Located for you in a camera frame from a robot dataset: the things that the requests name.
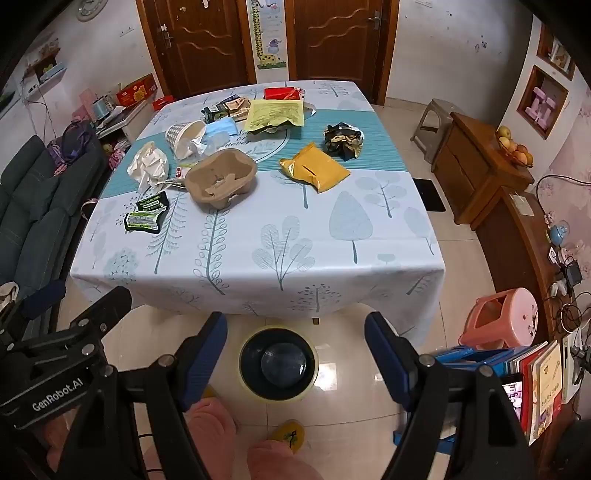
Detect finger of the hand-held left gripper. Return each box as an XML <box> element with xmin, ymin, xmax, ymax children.
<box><xmin>69</xmin><ymin>286</ymin><xmax>133</xmax><ymax>335</ymax></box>
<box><xmin>0</xmin><ymin>279</ymin><xmax>66</xmax><ymax>344</ymax></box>

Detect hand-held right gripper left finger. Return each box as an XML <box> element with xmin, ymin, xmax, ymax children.
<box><xmin>62</xmin><ymin>312</ymin><xmax>228</xmax><ymax>480</ymax></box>

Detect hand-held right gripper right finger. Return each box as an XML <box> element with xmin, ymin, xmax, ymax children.
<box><xmin>364</xmin><ymin>312</ymin><xmax>532</xmax><ymax>480</ymax></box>

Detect yellow rimmed trash bin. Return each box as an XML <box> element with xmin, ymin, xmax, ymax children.
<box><xmin>238</xmin><ymin>325</ymin><xmax>319</xmax><ymax>401</ymax></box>

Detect white tissue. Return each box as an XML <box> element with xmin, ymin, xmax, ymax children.
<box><xmin>127</xmin><ymin>141</ymin><xmax>169</xmax><ymax>190</ymax></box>

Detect cardboard cup holder tray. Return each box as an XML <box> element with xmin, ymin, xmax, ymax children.
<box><xmin>184</xmin><ymin>152</ymin><xmax>258</xmax><ymax>207</ymax></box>

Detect striped paper cup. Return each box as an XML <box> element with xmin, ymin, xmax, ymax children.
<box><xmin>165</xmin><ymin>121</ymin><xmax>206</xmax><ymax>155</ymax></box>

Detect blue face mask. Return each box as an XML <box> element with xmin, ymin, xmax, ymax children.
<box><xmin>203</xmin><ymin>117</ymin><xmax>237</xmax><ymax>147</ymax></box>

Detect yellow snack bag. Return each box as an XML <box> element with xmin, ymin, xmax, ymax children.
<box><xmin>278</xmin><ymin>143</ymin><xmax>351</xmax><ymax>193</ymax></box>

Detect black wrapper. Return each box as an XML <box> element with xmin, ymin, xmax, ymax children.
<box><xmin>322</xmin><ymin>122</ymin><xmax>366</xmax><ymax>161</ymax></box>

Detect yellow-green paper packet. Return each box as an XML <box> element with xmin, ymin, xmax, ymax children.
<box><xmin>244</xmin><ymin>98</ymin><xmax>305</xmax><ymax>132</ymax></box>

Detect person's left forearm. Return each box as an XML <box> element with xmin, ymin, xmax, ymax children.
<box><xmin>44</xmin><ymin>406</ymin><xmax>81</xmax><ymax>472</ymax></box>

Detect person's pink trousers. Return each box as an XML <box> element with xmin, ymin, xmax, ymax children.
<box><xmin>185</xmin><ymin>399</ymin><xmax>324</xmax><ymax>480</ymax></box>

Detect black green snack packet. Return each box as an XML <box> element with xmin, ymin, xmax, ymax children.
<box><xmin>124</xmin><ymin>208</ymin><xmax>162</xmax><ymax>234</ymax></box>
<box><xmin>137</xmin><ymin>192</ymin><xmax>169</xmax><ymax>213</ymax></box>

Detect dark green sofa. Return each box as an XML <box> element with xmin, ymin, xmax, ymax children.
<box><xmin>0</xmin><ymin>135</ymin><xmax>109</xmax><ymax>333</ymax></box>

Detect blue plastic stool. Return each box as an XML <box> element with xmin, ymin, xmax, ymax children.
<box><xmin>392</xmin><ymin>345</ymin><xmax>514</xmax><ymax>455</ymax></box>

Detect yellow slipper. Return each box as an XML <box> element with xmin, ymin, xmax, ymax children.
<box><xmin>270</xmin><ymin>419</ymin><xmax>306</xmax><ymax>450</ymax></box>

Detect tree print tablecloth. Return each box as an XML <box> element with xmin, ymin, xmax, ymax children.
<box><xmin>69</xmin><ymin>80</ymin><xmax>446</xmax><ymax>347</ymax></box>

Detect pink plastic stool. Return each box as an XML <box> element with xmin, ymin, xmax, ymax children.
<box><xmin>459</xmin><ymin>287</ymin><xmax>539</xmax><ymax>350</ymax></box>

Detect purple bag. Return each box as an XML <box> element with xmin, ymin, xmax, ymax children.
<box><xmin>46</xmin><ymin>121</ymin><xmax>98</xmax><ymax>176</ymax></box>

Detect row of books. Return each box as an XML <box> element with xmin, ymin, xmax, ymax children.
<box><xmin>505</xmin><ymin>332</ymin><xmax>587</xmax><ymax>446</ymax></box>

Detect long wooden cabinet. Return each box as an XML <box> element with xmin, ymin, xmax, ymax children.
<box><xmin>475</xmin><ymin>187</ymin><xmax>591</xmax><ymax>462</ymax></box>

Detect black floor mat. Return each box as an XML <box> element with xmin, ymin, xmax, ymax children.
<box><xmin>412</xmin><ymin>179</ymin><xmax>446</xmax><ymax>212</ymax></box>

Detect white low cabinet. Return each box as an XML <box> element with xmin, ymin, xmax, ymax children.
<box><xmin>95</xmin><ymin>99</ymin><xmax>151</xmax><ymax>141</ymax></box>

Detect red cardboard box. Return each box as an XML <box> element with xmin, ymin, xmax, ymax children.
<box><xmin>115</xmin><ymin>74</ymin><xmax>158</xmax><ymax>106</ymax></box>

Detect low wooden cabinet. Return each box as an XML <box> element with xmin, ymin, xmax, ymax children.
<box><xmin>431</xmin><ymin>112</ymin><xmax>535</xmax><ymax>232</ymax></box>

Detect fruit bowl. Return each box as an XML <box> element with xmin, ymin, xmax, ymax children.
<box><xmin>496</xmin><ymin>126</ymin><xmax>534</xmax><ymax>167</ymax></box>

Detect grey plastic stool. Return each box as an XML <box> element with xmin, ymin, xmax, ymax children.
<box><xmin>411</xmin><ymin>98</ymin><xmax>462</xmax><ymax>162</ymax></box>

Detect brown wooden door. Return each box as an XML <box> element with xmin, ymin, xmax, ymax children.
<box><xmin>286</xmin><ymin>0</ymin><xmax>400</xmax><ymax>104</ymax></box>
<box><xmin>136</xmin><ymin>0</ymin><xmax>252</xmax><ymax>100</ymax></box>

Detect wooden box with pink items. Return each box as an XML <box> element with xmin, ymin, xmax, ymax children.
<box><xmin>517</xmin><ymin>65</ymin><xmax>570</xmax><ymax>139</ymax></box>

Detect giraffe growth chart poster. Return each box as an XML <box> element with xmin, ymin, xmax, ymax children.
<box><xmin>249</xmin><ymin>0</ymin><xmax>288</xmax><ymax>70</ymax></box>

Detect power strip with cables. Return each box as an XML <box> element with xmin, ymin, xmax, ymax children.
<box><xmin>547</xmin><ymin>256</ymin><xmax>583</xmax><ymax>298</ymax></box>

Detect round wall clock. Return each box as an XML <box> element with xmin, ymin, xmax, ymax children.
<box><xmin>75</xmin><ymin>0</ymin><xmax>108</xmax><ymax>22</ymax></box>

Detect wall niche with pictures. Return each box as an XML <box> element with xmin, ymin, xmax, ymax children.
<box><xmin>537</xmin><ymin>25</ymin><xmax>575</xmax><ymax>81</ymax></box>

